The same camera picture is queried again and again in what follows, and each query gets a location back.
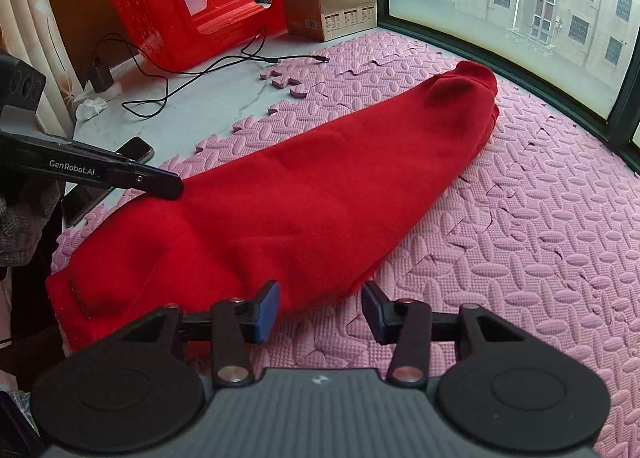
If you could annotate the dark phone with gold edge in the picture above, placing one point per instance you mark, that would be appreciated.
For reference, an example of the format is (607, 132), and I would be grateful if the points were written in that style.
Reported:
(137, 151)

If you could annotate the loose pink foam mat piece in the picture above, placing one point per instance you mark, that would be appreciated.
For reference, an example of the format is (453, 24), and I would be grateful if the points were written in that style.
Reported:
(290, 86)

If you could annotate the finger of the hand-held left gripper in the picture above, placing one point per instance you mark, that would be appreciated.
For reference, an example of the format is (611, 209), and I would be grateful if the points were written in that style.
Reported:
(150, 181)

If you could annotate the red plastic stool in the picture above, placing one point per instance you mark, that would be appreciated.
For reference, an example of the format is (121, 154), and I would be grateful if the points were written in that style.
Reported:
(165, 23)

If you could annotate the pink foam puzzle mat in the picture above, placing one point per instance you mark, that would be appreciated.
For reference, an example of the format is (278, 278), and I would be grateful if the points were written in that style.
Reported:
(500, 263)

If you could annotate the black flat phone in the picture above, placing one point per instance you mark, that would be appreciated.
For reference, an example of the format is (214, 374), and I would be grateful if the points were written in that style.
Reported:
(82, 203)

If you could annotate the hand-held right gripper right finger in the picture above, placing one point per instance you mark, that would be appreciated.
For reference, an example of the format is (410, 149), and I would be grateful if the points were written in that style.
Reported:
(372, 313)

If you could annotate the red knit sweater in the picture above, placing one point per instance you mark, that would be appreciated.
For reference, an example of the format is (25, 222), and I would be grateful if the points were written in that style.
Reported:
(325, 178)

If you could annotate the crumpled white tissue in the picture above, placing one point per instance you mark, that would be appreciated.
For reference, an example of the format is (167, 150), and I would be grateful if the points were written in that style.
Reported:
(90, 108)

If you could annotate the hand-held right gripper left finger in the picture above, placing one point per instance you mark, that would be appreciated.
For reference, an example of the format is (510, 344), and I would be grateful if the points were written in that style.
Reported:
(267, 308)

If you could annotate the black charger adapter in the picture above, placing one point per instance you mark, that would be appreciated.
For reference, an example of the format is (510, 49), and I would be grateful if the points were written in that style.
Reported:
(102, 76)

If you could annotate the brown cardboard box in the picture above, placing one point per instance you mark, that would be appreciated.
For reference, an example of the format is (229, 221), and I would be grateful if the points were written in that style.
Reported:
(325, 8)

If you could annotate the beige curtain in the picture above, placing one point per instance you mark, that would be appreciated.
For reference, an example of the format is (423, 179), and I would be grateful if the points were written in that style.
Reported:
(30, 28)

